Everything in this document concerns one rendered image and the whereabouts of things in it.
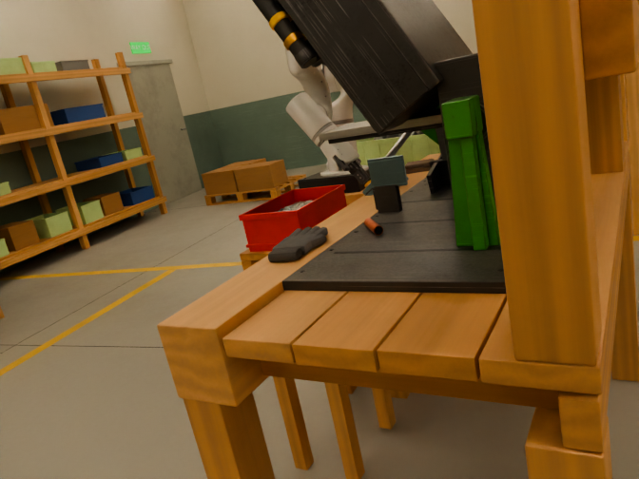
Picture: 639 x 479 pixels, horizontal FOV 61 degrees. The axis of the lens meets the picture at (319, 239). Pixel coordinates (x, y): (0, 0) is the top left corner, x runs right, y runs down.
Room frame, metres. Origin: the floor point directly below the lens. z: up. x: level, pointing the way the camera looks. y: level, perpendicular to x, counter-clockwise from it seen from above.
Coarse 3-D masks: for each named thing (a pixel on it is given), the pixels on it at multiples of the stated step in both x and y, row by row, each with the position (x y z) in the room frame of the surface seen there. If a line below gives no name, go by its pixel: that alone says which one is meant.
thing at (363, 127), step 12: (408, 120) 1.24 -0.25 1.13; (420, 120) 1.23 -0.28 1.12; (432, 120) 1.21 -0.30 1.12; (324, 132) 1.37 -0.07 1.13; (336, 132) 1.34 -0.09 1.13; (348, 132) 1.33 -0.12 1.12; (360, 132) 1.31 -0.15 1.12; (372, 132) 1.29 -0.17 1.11; (384, 132) 1.29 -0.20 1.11; (396, 132) 1.27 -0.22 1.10
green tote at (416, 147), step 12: (360, 144) 2.58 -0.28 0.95; (372, 144) 2.54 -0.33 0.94; (384, 144) 2.50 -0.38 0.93; (408, 144) 2.42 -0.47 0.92; (420, 144) 2.37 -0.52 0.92; (432, 144) 2.34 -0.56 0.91; (360, 156) 2.60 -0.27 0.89; (372, 156) 2.55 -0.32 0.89; (384, 156) 2.51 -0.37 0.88; (408, 156) 2.42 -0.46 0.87; (420, 156) 2.38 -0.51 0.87
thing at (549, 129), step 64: (512, 0) 0.56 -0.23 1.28; (576, 0) 0.59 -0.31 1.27; (512, 64) 0.57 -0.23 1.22; (576, 64) 0.55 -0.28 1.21; (512, 128) 0.57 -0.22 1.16; (576, 128) 0.54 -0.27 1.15; (512, 192) 0.57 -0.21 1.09; (576, 192) 0.54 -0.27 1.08; (512, 256) 0.58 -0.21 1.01; (576, 256) 0.54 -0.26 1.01; (512, 320) 0.58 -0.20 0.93; (576, 320) 0.54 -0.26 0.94
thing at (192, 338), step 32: (320, 224) 1.38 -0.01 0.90; (352, 224) 1.31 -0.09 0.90; (224, 288) 1.03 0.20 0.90; (256, 288) 0.99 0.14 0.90; (192, 320) 0.89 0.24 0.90; (224, 320) 0.86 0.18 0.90; (192, 352) 0.87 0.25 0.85; (224, 352) 0.84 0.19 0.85; (192, 384) 0.88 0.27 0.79; (224, 384) 0.84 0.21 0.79; (256, 384) 0.88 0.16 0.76
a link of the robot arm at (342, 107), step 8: (328, 72) 2.08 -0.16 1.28; (328, 80) 2.08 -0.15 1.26; (336, 80) 2.07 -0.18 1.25; (336, 88) 2.10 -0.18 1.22; (344, 96) 2.06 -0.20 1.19; (336, 104) 2.07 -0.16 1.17; (344, 104) 2.07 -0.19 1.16; (352, 104) 2.11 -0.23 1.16; (336, 112) 2.07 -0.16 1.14; (344, 112) 2.08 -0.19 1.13; (352, 112) 2.11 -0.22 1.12; (336, 120) 2.07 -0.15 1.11; (344, 120) 2.07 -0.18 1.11; (352, 120) 2.10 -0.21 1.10
